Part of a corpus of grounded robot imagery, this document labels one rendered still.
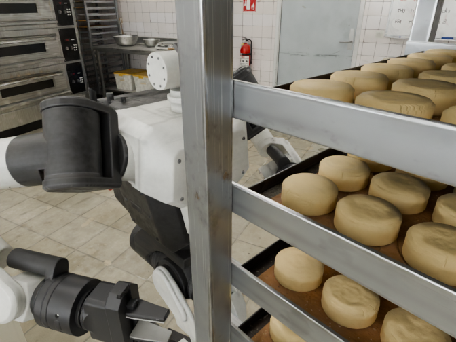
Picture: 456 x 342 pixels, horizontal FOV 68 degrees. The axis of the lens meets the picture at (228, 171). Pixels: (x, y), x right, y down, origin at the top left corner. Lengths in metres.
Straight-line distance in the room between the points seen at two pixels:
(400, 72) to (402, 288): 0.21
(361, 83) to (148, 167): 0.40
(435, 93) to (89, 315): 0.52
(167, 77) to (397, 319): 0.49
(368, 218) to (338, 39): 4.61
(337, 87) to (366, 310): 0.19
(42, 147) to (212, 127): 0.40
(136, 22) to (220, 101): 6.07
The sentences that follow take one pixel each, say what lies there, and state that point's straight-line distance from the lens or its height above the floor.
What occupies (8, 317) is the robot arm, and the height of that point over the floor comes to 1.05.
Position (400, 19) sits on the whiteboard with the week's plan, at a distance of 4.72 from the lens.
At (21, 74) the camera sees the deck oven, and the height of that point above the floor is 0.71.
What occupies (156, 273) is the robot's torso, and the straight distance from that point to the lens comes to 0.88.
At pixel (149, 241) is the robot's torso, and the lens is 0.89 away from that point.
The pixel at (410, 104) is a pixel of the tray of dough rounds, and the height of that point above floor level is 1.42.
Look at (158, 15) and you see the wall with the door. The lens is 6.01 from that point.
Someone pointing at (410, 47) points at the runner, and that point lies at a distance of 0.64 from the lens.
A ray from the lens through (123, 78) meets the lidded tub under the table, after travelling 5.80.
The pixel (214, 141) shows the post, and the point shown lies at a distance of 0.27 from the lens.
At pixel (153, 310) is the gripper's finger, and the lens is 0.56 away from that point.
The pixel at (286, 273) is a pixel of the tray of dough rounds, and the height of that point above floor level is 1.24.
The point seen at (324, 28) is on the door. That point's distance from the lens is 4.89.
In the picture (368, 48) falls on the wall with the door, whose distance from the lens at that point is 4.78.
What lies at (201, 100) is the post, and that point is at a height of 1.42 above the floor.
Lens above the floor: 1.48
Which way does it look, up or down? 26 degrees down
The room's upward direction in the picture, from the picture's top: straight up
